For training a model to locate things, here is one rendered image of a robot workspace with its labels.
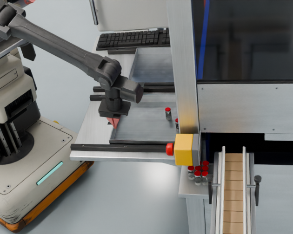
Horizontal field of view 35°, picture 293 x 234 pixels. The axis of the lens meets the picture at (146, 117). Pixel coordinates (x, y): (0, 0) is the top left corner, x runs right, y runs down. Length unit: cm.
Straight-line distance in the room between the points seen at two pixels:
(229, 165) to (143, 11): 116
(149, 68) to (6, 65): 67
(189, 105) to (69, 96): 214
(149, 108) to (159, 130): 14
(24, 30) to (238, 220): 86
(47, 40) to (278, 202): 95
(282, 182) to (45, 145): 147
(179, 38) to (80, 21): 320
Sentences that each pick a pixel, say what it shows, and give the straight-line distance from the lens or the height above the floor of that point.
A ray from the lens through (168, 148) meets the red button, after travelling 142.
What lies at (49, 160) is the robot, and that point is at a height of 28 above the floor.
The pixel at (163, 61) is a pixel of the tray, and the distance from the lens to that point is 202.
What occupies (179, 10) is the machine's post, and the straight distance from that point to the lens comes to 121.
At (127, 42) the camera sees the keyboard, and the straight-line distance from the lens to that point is 231.
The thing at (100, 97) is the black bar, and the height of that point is 90.
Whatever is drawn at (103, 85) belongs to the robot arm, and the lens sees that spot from 148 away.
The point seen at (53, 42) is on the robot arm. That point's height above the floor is 128.
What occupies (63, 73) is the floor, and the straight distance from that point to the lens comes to 372.
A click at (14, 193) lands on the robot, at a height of 28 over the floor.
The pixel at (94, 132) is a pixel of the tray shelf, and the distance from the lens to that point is 172.
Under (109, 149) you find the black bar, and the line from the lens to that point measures 162.
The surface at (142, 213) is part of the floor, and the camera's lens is 256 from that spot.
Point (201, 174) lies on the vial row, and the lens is 149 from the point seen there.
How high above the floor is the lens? 200
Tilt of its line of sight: 40 degrees down
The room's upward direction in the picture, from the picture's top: 9 degrees counter-clockwise
